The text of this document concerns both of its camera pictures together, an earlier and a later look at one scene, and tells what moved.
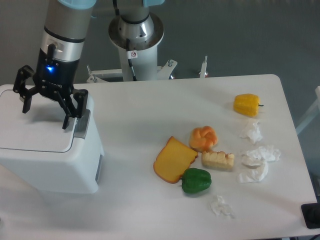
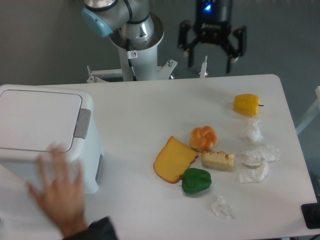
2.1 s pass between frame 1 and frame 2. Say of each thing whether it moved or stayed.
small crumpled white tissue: stayed
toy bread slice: stayed
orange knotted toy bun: stayed
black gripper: moved
